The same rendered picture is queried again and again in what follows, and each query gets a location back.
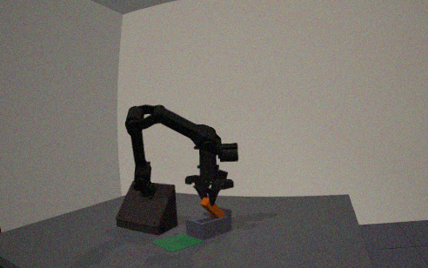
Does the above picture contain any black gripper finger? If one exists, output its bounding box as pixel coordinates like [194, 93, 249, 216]
[207, 188, 221, 206]
[193, 185, 210, 200]

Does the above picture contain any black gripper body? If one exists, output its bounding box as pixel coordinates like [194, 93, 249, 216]
[185, 162, 233, 190]

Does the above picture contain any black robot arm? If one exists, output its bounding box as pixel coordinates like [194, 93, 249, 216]
[125, 104, 238, 199]

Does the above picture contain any orange l-shaped part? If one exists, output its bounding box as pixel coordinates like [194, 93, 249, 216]
[201, 198, 225, 218]

